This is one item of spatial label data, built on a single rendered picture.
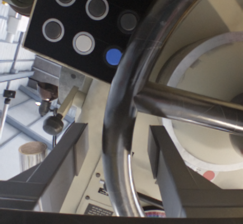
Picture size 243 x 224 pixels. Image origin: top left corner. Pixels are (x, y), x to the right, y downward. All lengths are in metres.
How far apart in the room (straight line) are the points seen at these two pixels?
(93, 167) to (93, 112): 0.14
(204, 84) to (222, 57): 0.05
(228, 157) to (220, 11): 0.27
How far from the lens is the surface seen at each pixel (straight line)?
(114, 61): 0.24
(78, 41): 0.25
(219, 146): 0.30
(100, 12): 0.25
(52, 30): 0.26
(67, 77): 0.50
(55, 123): 0.36
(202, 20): 0.39
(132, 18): 0.25
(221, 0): 0.41
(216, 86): 0.26
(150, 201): 0.42
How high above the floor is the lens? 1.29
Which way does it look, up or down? 14 degrees up
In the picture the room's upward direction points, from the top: 156 degrees counter-clockwise
